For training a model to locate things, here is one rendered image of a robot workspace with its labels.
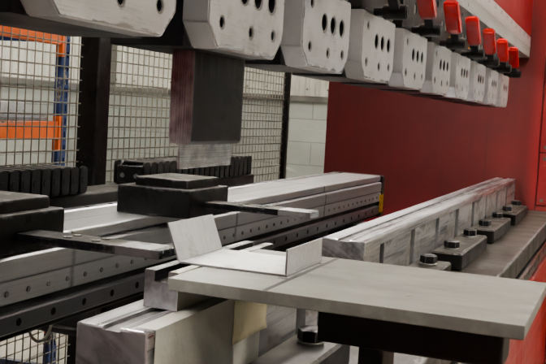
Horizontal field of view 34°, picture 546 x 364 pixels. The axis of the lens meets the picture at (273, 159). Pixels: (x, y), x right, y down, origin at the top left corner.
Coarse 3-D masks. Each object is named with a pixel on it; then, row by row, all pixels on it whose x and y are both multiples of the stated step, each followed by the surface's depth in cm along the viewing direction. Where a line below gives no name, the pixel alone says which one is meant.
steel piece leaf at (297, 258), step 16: (320, 240) 78; (208, 256) 77; (224, 256) 78; (240, 256) 78; (256, 256) 79; (272, 256) 79; (288, 256) 71; (304, 256) 74; (320, 256) 78; (256, 272) 72; (272, 272) 71; (288, 272) 71
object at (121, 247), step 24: (0, 192) 89; (0, 216) 81; (24, 216) 84; (48, 216) 87; (0, 240) 81; (24, 240) 82; (48, 240) 81; (72, 240) 80; (96, 240) 80; (120, 240) 82
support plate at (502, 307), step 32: (192, 288) 67; (224, 288) 66; (256, 288) 65; (288, 288) 66; (320, 288) 67; (352, 288) 68; (384, 288) 68; (416, 288) 69; (448, 288) 70; (480, 288) 70; (512, 288) 71; (544, 288) 73; (384, 320) 62; (416, 320) 61; (448, 320) 60; (480, 320) 59; (512, 320) 60
